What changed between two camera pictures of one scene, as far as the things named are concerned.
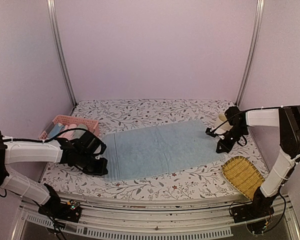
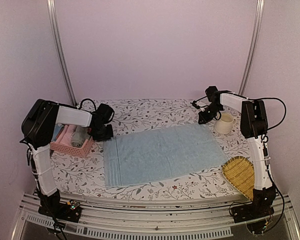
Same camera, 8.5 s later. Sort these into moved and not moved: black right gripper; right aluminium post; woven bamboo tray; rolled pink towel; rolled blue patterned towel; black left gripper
Moved: black left gripper; black right gripper
Not moved: rolled blue patterned towel; rolled pink towel; woven bamboo tray; right aluminium post
